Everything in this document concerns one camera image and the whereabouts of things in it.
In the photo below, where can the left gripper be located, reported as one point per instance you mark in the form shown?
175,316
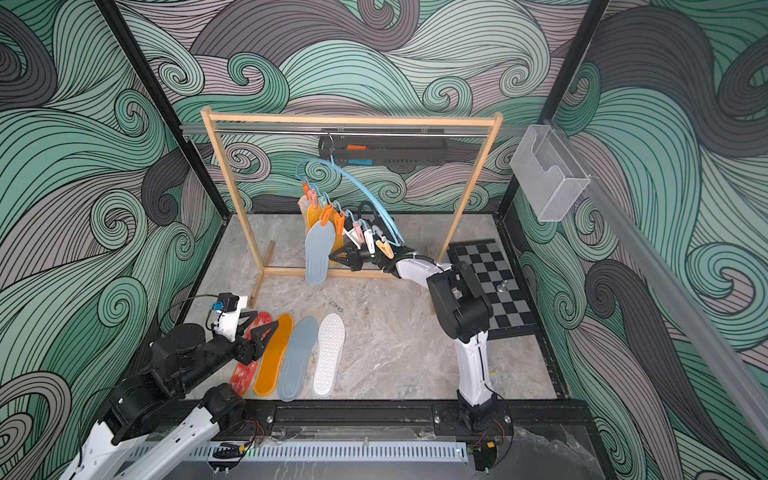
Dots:
247,348

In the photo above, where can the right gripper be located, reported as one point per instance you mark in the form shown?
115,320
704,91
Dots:
356,259

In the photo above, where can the grey blue insole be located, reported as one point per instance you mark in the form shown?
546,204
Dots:
296,359
319,243

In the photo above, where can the red patterned insole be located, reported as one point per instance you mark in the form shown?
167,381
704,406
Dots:
243,374

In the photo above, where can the orange insole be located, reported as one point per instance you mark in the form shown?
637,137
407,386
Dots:
317,212
270,364

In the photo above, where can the white insole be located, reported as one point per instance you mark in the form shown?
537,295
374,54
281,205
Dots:
330,341

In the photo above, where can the blue clip hanger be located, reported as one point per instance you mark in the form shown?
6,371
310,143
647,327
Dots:
341,186

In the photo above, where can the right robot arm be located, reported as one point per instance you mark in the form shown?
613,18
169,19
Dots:
462,310

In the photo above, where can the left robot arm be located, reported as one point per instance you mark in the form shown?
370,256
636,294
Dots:
133,409

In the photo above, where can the pink clothes peg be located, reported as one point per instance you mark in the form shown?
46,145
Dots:
358,230

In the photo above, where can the white clothes peg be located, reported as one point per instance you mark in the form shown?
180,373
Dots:
370,242

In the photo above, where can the black white chessboard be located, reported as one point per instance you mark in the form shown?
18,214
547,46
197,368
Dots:
512,314

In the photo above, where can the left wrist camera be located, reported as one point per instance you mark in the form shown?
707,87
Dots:
225,315

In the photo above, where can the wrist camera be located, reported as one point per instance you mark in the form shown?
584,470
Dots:
379,237
225,315

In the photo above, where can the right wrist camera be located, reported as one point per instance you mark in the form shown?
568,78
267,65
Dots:
379,237

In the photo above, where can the black wall tool holder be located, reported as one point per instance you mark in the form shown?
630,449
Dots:
393,151

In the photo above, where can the white slotted cable duct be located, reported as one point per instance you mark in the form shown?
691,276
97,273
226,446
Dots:
360,451

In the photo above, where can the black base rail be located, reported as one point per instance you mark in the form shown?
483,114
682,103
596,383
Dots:
442,417

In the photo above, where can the clear acrylic wall box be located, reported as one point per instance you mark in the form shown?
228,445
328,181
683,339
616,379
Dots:
548,171

